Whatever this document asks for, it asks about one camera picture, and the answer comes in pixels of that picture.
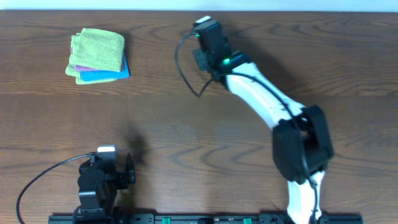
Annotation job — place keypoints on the blue folded cloth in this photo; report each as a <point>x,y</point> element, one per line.
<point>90,76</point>

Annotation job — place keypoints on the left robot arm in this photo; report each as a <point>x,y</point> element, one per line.
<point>96,203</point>

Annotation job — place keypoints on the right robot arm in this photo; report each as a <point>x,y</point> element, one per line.
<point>301,144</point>

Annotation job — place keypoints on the pink folded cloth in stack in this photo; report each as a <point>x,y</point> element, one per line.
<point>80,68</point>

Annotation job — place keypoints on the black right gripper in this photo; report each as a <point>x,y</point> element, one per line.
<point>198,58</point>

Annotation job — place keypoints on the light green bottom folded cloth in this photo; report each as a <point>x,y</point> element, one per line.
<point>72,72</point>

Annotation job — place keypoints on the green folded cloth on top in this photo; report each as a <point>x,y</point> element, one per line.
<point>98,49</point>

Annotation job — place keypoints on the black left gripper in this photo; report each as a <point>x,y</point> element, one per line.
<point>123,178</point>

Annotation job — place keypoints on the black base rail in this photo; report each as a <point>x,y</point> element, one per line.
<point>263,218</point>

